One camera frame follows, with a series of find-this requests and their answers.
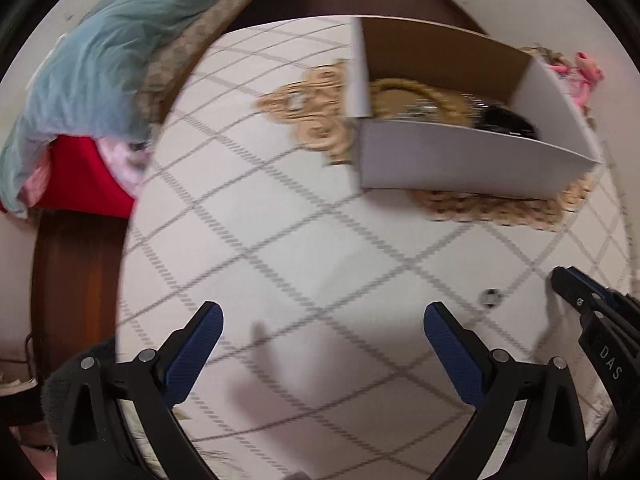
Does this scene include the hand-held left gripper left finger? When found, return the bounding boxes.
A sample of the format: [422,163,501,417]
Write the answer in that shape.
[56,301,224,480]

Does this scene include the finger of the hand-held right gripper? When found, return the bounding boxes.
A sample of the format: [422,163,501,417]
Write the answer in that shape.
[550,266,640,326]

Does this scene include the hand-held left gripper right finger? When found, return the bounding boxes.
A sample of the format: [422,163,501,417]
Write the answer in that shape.
[422,301,587,480]

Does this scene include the cardboard box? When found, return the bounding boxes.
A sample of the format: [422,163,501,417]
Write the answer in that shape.
[348,16,603,201]

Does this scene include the black smart band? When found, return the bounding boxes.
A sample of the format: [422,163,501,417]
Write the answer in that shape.
[472,105,540,141]

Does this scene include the wooden bead bracelet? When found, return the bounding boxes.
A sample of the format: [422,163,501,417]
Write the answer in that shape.
[370,77,473,126]

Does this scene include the thick silver chain bracelet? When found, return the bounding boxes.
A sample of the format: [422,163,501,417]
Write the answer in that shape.
[400,100,446,120]

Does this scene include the dark fleece pants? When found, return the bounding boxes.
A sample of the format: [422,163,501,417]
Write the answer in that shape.
[40,335,118,436]

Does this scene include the white diamond-patterned tablecloth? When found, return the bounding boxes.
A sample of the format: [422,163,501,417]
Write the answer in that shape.
[115,14,636,480]

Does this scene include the pink plush toy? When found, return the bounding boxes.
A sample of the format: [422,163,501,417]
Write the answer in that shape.
[547,51,606,111]

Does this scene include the red cloth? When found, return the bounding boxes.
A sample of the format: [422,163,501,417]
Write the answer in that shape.
[0,135,138,219]

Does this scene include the light blue duvet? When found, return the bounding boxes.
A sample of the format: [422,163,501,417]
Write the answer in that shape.
[0,0,251,218]

